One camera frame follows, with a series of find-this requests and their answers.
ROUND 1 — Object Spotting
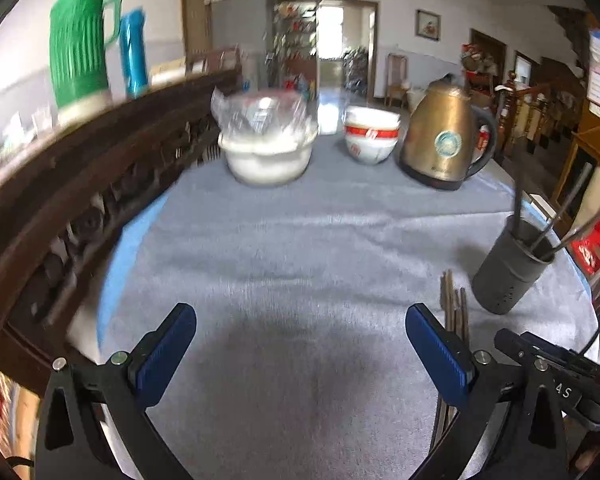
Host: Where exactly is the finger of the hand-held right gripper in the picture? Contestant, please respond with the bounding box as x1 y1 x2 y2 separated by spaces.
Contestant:
495 329 600 431

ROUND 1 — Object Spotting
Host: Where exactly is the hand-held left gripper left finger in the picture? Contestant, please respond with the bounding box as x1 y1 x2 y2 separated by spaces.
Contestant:
35 303 198 480

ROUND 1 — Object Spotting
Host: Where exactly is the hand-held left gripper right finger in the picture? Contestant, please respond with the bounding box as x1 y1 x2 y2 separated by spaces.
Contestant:
405 303 568 480

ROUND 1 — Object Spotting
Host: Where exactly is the bundle of dark chopsticks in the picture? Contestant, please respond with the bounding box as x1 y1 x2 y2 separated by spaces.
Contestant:
430 270 473 461

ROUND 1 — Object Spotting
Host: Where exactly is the grey metal utensil holder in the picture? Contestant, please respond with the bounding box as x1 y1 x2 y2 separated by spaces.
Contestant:
471 214 557 315

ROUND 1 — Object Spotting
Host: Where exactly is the dark metal chopstick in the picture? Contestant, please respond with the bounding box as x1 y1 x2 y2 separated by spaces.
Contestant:
512 172 526 236
530 162 593 251

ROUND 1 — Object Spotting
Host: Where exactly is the blue table cover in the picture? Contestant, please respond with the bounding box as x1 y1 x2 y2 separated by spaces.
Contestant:
96 160 593 356

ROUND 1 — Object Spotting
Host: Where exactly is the red plastic chair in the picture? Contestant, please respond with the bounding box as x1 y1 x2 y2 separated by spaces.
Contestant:
565 200 600 276

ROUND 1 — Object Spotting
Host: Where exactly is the grey tablecloth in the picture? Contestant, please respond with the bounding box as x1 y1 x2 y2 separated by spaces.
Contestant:
97 132 598 480

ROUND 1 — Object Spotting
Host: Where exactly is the dark wooden sideboard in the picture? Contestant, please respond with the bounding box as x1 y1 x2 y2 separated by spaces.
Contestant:
0 67 246 396

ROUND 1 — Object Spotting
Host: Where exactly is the golden electric kettle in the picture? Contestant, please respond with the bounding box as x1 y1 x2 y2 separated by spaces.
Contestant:
399 74 498 192

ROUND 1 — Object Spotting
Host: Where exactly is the white bowl with red band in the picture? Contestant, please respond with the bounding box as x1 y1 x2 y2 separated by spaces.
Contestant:
344 125 400 165
343 106 401 131

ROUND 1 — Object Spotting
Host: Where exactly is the white plastic bowl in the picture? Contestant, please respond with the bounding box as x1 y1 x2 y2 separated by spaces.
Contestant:
218 120 320 186

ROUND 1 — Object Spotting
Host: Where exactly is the wooden stair railing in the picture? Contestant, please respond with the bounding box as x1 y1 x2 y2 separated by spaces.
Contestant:
495 77 581 156

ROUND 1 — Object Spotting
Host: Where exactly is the clear plastic bag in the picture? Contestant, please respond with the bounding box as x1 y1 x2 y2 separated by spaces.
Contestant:
211 87 311 143

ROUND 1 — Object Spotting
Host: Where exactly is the tall wooden chair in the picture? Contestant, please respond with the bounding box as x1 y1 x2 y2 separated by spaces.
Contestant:
385 52 410 106

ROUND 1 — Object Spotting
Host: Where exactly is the dark wooden chair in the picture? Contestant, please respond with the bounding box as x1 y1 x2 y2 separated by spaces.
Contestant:
186 49 243 81

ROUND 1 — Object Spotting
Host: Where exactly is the blue thermos flask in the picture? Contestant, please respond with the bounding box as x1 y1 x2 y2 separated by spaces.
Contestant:
119 7 149 98

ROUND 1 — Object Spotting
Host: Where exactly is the dark wooden door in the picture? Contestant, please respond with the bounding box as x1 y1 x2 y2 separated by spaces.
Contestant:
470 29 507 86

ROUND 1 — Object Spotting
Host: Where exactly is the green thermos flask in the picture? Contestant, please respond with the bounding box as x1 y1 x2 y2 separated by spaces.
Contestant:
48 0 123 118

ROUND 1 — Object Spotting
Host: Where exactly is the grey refrigerator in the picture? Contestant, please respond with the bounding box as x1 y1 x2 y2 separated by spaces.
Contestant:
207 0 276 91

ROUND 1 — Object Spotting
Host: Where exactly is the shelf with bottles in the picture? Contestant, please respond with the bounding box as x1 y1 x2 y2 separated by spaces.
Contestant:
275 2 318 81

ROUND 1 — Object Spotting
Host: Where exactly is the brown curtain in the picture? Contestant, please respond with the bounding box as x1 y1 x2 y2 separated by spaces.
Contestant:
181 0 236 56

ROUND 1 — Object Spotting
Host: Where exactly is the thin black cable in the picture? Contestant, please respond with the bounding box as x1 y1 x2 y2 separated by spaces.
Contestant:
582 305 600 361

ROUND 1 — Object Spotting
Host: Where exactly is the framed wall picture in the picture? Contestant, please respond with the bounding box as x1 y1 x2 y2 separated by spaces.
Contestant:
415 8 441 41

